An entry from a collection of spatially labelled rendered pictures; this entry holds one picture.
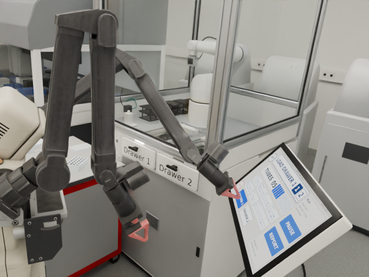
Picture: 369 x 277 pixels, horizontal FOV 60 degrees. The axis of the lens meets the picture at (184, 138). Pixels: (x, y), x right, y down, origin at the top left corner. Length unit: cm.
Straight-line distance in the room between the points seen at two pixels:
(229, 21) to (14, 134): 91
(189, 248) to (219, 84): 92
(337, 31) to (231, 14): 327
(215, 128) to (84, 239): 109
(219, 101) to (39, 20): 136
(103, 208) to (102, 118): 129
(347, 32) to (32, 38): 355
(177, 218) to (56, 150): 112
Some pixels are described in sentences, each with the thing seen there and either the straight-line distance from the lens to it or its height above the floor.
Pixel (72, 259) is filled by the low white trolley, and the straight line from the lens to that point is 213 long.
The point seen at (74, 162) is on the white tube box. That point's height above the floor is 80.
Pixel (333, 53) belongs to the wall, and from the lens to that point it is 458.
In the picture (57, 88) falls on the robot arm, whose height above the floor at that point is 145.
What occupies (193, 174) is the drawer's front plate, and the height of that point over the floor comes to 91.
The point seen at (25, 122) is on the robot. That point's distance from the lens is 95.
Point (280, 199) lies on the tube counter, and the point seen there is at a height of 111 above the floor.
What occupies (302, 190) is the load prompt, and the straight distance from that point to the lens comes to 105.
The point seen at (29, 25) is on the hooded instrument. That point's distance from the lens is 231.
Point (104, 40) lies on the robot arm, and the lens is 76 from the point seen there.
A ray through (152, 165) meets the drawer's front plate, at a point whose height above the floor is 84.
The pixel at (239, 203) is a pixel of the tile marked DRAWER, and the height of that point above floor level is 100.
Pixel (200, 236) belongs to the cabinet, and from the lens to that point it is 175.
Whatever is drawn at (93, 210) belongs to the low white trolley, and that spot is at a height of 52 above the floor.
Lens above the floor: 162
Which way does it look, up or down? 20 degrees down
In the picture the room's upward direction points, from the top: 5 degrees clockwise
